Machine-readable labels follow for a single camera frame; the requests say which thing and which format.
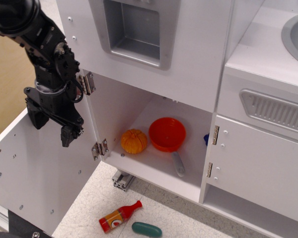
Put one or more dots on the white oven door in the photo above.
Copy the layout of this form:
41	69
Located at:
257	166

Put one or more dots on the lower brass oven hinge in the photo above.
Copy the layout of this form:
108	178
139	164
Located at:
209	171

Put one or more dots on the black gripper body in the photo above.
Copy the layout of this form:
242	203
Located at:
58	105

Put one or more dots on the brass oven hinge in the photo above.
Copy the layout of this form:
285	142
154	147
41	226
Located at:
215	135
209	171

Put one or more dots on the lower silver fridge hinge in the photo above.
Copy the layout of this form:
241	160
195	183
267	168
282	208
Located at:
99	149

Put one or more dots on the green toy pickle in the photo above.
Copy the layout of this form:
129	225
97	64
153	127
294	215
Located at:
146	230

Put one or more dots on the silver vent panel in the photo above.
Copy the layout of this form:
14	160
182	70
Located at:
270	109

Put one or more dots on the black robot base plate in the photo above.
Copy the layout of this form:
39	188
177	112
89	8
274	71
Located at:
23	228

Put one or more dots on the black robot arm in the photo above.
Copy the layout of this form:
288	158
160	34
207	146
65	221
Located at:
24	22

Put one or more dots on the aluminium extrusion foot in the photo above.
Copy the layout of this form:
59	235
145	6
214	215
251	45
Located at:
122	180

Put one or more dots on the white toy kitchen counter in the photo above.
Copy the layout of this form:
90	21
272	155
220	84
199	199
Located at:
260	62

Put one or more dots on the upper brass oven hinge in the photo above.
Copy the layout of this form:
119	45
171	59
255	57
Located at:
215	135

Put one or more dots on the orange toy pumpkin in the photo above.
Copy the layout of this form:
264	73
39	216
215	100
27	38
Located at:
134	141

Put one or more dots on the grey sink basin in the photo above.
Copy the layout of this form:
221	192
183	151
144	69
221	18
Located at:
290	36

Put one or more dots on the plywood board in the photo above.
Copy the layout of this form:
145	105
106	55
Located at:
16	73

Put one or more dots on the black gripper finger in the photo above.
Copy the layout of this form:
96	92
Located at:
38	118
68	135

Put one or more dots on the red toy pot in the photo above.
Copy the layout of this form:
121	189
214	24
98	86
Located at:
167	135

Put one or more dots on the red toy sauce bottle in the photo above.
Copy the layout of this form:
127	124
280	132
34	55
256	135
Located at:
118	216

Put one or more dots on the upper silver fridge hinge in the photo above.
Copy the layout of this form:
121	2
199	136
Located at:
87	83

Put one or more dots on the white toy fridge cabinet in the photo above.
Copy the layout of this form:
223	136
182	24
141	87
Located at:
130	94

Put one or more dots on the silver fridge hinge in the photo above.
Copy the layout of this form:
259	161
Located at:
87	83
99	149

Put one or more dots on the white fridge door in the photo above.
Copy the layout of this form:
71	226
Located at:
39	178

